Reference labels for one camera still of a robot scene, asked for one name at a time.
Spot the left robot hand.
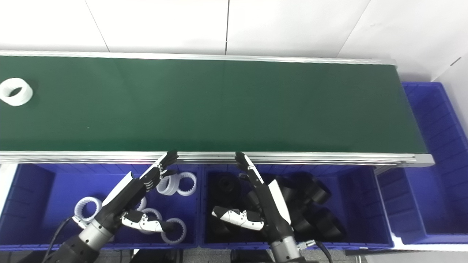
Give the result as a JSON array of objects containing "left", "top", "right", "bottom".
[{"left": 96, "top": 150, "right": 179, "bottom": 235}]

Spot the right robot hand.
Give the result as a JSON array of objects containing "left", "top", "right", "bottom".
[{"left": 212, "top": 151, "right": 294, "bottom": 244}]

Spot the black cylindrical plastic part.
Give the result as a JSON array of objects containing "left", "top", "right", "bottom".
[
  {"left": 313, "top": 207, "right": 346, "bottom": 242},
  {"left": 275, "top": 175, "right": 306, "bottom": 206},
  {"left": 218, "top": 175, "right": 242, "bottom": 201}
]

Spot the blue bin with white rings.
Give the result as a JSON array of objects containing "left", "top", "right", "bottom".
[{"left": 0, "top": 163, "right": 204, "bottom": 252}]

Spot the blue bin with black parts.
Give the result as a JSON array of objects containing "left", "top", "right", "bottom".
[{"left": 199, "top": 164, "right": 395, "bottom": 251}]

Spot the green conveyor belt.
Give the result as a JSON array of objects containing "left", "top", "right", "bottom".
[{"left": 0, "top": 56, "right": 429, "bottom": 154}]

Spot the large empty blue bin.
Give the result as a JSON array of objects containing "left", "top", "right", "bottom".
[{"left": 377, "top": 82, "right": 468, "bottom": 245}]

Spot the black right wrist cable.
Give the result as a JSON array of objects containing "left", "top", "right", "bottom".
[{"left": 298, "top": 239, "right": 334, "bottom": 263}]

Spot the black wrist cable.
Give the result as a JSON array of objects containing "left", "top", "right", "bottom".
[
  {"left": 298, "top": 239, "right": 334, "bottom": 263},
  {"left": 41, "top": 216, "right": 87, "bottom": 263}
]

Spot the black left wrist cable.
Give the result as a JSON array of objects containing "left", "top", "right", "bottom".
[{"left": 41, "top": 216, "right": 87, "bottom": 263}]

